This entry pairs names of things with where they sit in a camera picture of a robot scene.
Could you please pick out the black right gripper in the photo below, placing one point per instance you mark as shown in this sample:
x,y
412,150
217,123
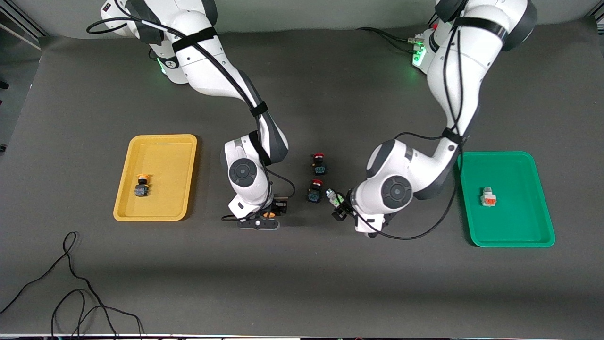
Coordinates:
x,y
281,206

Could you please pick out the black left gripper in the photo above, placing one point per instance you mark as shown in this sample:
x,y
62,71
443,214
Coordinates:
x,y
344,206

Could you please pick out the green push button switch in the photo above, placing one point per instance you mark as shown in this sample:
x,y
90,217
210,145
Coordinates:
x,y
334,197

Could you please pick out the green button with orange block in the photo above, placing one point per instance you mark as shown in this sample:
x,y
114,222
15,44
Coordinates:
x,y
488,197

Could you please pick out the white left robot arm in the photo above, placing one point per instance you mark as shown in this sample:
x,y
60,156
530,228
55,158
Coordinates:
x,y
453,94

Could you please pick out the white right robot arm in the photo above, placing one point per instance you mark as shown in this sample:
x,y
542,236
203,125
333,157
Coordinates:
x,y
212,71

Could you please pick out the dark grey table mat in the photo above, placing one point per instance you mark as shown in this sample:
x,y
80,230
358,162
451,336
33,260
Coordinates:
x,y
302,283

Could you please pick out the yellow plastic tray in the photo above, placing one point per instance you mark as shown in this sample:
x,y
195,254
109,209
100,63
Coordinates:
x,y
155,179

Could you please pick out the green plastic tray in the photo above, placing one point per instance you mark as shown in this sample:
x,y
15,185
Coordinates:
x,y
514,222

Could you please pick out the red push button switch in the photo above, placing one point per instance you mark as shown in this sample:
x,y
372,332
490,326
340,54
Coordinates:
x,y
319,165
315,191

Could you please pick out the grey metal frame rail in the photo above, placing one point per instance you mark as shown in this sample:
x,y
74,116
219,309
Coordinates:
x,y
21,23

